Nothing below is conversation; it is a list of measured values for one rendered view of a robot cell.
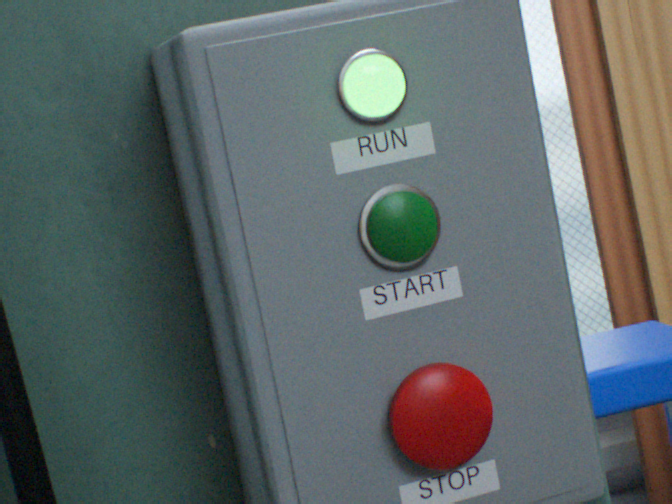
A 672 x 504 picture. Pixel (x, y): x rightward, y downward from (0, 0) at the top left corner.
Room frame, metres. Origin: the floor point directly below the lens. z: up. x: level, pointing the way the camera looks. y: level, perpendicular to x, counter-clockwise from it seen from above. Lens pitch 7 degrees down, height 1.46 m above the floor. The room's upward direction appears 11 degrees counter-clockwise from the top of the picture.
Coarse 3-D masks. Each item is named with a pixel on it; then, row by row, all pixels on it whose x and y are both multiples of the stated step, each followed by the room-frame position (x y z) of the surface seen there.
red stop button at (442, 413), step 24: (408, 384) 0.37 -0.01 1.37; (432, 384) 0.37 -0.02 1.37; (456, 384) 0.37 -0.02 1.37; (480, 384) 0.37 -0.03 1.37; (408, 408) 0.36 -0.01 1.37; (432, 408) 0.36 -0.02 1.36; (456, 408) 0.37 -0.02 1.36; (480, 408) 0.37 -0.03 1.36; (408, 432) 0.36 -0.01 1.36; (432, 432) 0.36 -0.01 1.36; (456, 432) 0.37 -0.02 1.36; (480, 432) 0.37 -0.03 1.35; (408, 456) 0.37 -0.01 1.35; (432, 456) 0.36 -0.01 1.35; (456, 456) 0.37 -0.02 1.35
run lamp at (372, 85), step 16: (352, 64) 0.37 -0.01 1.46; (368, 64) 0.37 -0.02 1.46; (384, 64) 0.37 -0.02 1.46; (352, 80) 0.37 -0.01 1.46; (368, 80) 0.37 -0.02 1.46; (384, 80) 0.37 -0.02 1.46; (400, 80) 0.37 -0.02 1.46; (352, 96) 0.37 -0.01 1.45; (368, 96) 0.37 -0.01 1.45; (384, 96) 0.37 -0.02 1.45; (400, 96) 0.37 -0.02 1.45; (352, 112) 0.37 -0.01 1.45; (368, 112) 0.37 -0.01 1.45; (384, 112) 0.37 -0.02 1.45
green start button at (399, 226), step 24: (384, 192) 0.37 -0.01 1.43; (408, 192) 0.37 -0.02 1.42; (360, 216) 0.37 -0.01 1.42; (384, 216) 0.37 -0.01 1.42; (408, 216) 0.37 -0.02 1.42; (432, 216) 0.37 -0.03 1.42; (384, 240) 0.37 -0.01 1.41; (408, 240) 0.37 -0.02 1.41; (432, 240) 0.37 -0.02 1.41; (384, 264) 0.37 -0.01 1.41; (408, 264) 0.37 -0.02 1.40
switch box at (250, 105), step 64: (384, 0) 0.38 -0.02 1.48; (448, 0) 0.38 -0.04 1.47; (512, 0) 0.39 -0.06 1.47; (192, 64) 0.37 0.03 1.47; (256, 64) 0.37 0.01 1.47; (320, 64) 0.37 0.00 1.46; (448, 64) 0.38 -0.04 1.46; (512, 64) 0.39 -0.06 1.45; (192, 128) 0.37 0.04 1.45; (256, 128) 0.37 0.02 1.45; (320, 128) 0.37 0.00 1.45; (384, 128) 0.38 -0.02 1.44; (448, 128) 0.38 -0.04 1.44; (512, 128) 0.39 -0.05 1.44; (192, 192) 0.40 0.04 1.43; (256, 192) 0.37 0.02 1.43; (320, 192) 0.37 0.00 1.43; (448, 192) 0.38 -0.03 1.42; (512, 192) 0.39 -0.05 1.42; (256, 256) 0.36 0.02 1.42; (320, 256) 0.37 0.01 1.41; (448, 256) 0.38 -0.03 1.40; (512, 256) 0.38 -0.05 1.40; (256, 320) 0.37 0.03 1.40; (320, 320) 0.37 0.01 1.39; (384, 320) 0.37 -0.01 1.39; (448, 320) 0.38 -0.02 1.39; (512, 320) 0.38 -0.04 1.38; (256, 384) 0.37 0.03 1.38; (320, 384) 0.37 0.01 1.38; (384, 384) 0.37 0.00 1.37; (512, 384) 0.38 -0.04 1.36; (576, 384) 0.39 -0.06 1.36; (256, 448) 0.38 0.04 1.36; (320, 448) 0.37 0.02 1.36; (384, 448) 0.37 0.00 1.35; (512, 448) 0.38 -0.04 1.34; (576, 448) 0.39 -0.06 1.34
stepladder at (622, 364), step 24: (600, 336) 1.33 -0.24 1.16; (624, 336) 1.31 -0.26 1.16; (648, 336) 1.29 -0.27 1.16; (600, 360) 1.23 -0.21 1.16; (624, 360) 1.21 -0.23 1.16; (648, 360) 1.20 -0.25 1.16; (600, 384) 1.19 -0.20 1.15; (624, 384) 1.20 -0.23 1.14; (648, 384) 1.20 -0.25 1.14; (600, 408) 1.19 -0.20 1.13; (624, 408) 1.20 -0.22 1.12
